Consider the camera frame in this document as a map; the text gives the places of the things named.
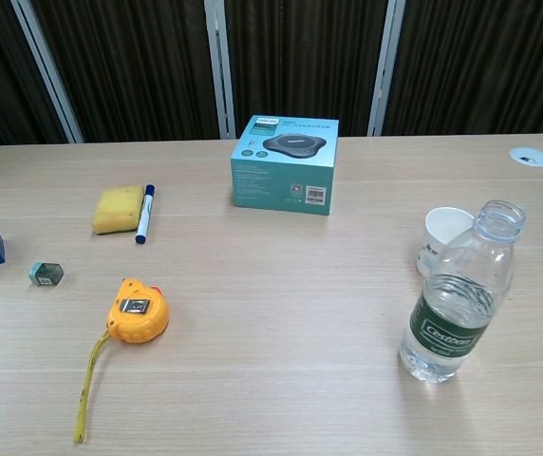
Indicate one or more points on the white paper cup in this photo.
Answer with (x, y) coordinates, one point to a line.
(435, 237)

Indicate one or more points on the teal speakerphone product box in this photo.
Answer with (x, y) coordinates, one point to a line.
(281, 180)

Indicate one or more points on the small green pencil sharpener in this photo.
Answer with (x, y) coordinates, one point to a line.
(46, 274)

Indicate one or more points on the yellow sponge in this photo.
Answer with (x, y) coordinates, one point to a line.
(117, 209)

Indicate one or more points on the grey partition frame post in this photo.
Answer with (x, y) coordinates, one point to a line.
(48, 71)
(385, 66)
(221, 71)

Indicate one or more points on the blue white marker pen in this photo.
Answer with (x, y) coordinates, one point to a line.
(145, 216)

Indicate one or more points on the transparent plastic water bottle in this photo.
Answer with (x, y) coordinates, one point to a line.
(452, 328)

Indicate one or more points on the yellow tape measure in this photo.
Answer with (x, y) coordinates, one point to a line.
(138, 313)

